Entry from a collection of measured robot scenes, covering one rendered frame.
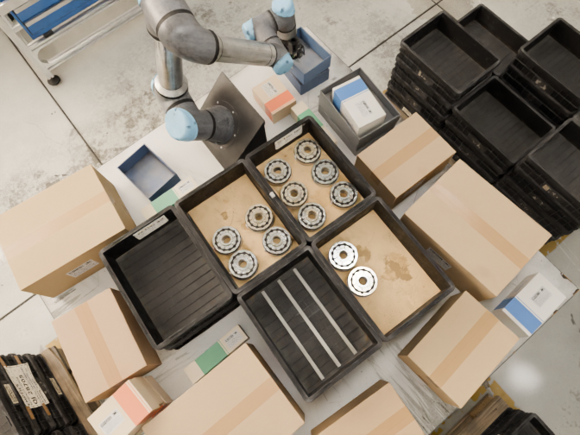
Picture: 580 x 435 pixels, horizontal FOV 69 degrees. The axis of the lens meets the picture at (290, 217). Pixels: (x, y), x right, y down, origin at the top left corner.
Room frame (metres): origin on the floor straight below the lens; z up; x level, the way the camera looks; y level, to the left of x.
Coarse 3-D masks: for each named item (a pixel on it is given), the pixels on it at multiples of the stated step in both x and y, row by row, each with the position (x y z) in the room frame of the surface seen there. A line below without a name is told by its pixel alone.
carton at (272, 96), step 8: (264, 80) 1.12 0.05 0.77; (272, 80) 1.12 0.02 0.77; (280, 80) 1.11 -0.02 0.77; (256, 88) 1.09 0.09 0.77; (264, 88) 1.08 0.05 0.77; (272, 88) 1.08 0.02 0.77; (280, 88) 1.08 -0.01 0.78; (256, 96) 1.06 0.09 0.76; (264, 96) 1.05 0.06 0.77; (272, 96) 1.04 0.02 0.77; (280, 96) 1.04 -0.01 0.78; (288, 96) 1.03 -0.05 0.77; (264, 104) 1.01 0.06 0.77; (272, 104) 1.00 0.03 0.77; (280, 104) 1.00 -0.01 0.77; (288, 104) 0.99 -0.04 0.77; (272, 112) 0.96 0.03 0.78; (280, 112) 0.97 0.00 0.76; (288, 112) 0.99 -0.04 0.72; (272, 120) 0.96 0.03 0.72
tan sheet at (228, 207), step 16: (224, 192) 0.60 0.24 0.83; (240, 192) 0.60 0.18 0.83; (256, 192) 0.59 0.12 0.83; (208, 208) 0.55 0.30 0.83; (224, 208) 0.54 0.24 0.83; (240, 208) 0.54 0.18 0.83; (208, 224) 0.48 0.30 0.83; (224, 224) 0.48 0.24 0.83; (240, 224) 0.47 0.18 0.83; (208, 240) 0.42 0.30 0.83; (224, 240) 0.42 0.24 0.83; (256, 240) 0.41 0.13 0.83; (224, 256) 0.36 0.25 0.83; (256, 256) 0.35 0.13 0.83; (272, 256) 0.34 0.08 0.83; (256, 272) 0.29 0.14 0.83
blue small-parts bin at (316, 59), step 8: (304, 32) 1.31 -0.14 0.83; (304, 40) 1.30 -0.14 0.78; (312, 40) 1.26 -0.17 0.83; (312, 48) 1.26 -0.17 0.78; (320, 48) 1.22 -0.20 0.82; (304, 56) 1.23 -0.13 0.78; (312, 56) 1.22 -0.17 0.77; (320, 56) 1.21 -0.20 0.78; (328, 56) 1.18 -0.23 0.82; (296, 64) 1.19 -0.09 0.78; (304, 64) 1.19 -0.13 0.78; (312, 64) 1.18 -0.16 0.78; (320, 64) 1.13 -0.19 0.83; (328, 64) 1.16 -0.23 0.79; (296, 72) 1.12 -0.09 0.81; (304, 72) 1.14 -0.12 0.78; (312, 72) 1.11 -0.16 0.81; (320, 72) 1.13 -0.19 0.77; (304, 80) 1.08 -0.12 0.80
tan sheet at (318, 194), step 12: (276, 156) 0.73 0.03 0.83; (288, 156) 0.73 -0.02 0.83; (324, 156) 0.71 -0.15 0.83; (300, 168) 0.67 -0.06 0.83; (300, 180) 0.62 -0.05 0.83; (312, 180) 0.62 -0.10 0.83; (348, 180) 0.60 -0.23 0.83; (276, 192) 0.58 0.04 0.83; (312, 192) 0.57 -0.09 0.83; (324, 192) 0.56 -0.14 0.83; (324, 204) 0.52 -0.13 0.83; (312, 216) 0.48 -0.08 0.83; (336, 216) 0.47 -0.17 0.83
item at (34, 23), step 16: (0, 0) 1.90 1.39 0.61; (32, 0) 1.96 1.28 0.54; (48, 0) 2.01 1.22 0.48; (64, 0) 2.04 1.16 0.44; (80, 0) 2.09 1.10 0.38; (96, 0) 2.14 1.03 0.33; (16, 16) 1.91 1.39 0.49; (32, 16) 1.94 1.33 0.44; (48, 16) 1.98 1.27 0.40; (64, 16) 2.02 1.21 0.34; (32, 32) 1.91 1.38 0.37
